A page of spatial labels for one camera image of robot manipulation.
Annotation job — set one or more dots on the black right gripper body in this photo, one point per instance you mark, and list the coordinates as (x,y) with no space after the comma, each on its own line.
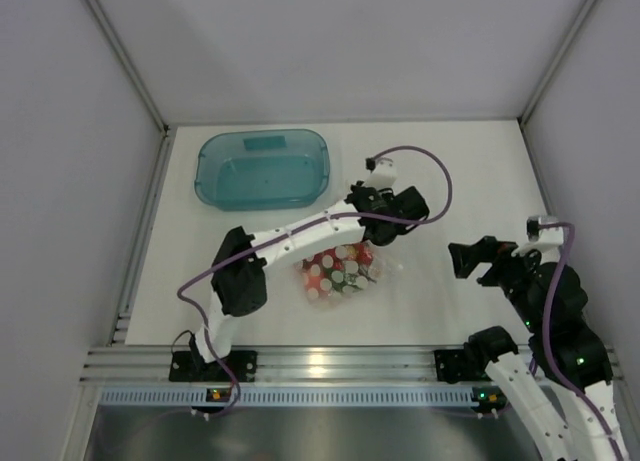
(512,273)

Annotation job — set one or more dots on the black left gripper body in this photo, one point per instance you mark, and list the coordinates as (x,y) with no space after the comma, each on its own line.
(385,241)

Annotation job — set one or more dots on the fake food pieces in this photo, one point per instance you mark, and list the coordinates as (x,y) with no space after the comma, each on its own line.
(339,272)

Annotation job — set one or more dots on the clear zip top bag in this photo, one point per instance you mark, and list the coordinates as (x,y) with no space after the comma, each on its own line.
(390,267)

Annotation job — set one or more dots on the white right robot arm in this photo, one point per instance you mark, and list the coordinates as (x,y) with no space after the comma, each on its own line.
(565,396)

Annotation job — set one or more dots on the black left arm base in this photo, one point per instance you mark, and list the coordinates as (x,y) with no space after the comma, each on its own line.
(188,367)

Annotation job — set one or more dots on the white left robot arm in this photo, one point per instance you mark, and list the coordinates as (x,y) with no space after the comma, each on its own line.
(239,272)

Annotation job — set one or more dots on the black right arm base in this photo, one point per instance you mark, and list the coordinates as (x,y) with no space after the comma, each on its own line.
(456,365)

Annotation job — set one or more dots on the teal plastic bin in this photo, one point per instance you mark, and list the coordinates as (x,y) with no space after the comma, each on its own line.
(262,170)

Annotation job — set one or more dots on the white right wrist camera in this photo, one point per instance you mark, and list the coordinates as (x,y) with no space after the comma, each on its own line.
(544,233)

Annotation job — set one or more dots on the aluminium frame post right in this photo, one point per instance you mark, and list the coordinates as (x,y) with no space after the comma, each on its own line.
(559,55)

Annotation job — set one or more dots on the aluminium frame post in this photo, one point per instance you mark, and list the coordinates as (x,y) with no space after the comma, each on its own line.
(125,61)
(559,55)

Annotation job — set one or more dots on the aluminium frame post left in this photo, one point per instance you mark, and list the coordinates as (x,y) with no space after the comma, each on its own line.
(125,61)

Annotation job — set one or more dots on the aluminium mounting rail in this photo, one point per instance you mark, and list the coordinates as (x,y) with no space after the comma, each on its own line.
(396,365)

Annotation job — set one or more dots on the grey slotted cable duct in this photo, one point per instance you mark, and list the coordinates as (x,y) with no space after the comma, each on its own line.
(279,396)

